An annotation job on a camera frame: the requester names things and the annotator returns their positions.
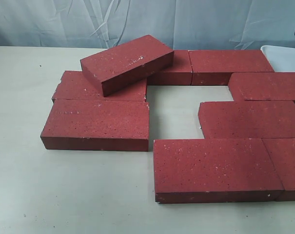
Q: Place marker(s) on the white plastic tray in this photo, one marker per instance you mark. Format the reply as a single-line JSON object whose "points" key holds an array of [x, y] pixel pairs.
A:
{"points": [[282, 59]]}

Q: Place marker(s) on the blue-grey backdrop cloth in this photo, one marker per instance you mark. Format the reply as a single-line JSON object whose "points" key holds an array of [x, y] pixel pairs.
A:
{"points": [[181, 24]]}

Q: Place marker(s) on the front large red brick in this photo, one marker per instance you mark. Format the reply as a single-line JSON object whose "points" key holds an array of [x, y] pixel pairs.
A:
{"points": [[214, 171]]}

